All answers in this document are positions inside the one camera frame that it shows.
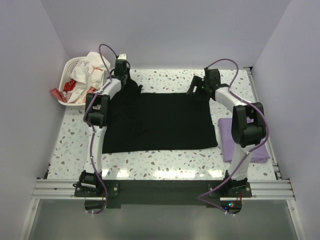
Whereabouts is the black t shirt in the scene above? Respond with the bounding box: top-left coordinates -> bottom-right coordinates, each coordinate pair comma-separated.
102,80 -> 218,154

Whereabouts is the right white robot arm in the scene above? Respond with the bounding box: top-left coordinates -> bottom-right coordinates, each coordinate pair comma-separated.
187,67 -> 267,197

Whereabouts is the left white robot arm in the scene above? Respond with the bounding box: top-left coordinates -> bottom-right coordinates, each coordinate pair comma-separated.
79,54 -> 131,196

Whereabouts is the white t shirt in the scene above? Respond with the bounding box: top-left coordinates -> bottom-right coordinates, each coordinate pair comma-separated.
66,52 -> 107,104

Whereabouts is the white laundry basket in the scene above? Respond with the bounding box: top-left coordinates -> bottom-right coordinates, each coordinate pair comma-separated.
57,57 -> 106,110

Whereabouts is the pink red garment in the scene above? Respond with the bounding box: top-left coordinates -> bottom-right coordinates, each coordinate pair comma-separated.
49,79 -> 97,104

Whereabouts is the folded purple t shirt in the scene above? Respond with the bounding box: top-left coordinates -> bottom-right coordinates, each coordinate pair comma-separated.
217,117 -> 271,163

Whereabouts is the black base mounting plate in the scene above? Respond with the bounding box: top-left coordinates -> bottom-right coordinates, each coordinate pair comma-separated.
73,180 -> 253,214

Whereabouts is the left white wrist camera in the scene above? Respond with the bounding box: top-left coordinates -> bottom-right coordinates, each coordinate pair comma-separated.
117,53 -> 127,60

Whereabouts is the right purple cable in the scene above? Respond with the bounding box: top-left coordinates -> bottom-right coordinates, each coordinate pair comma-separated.
197,58 -> 270,207

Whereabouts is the aluminium frame rail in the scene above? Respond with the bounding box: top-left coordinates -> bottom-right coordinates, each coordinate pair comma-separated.
31,179 -> 296,200

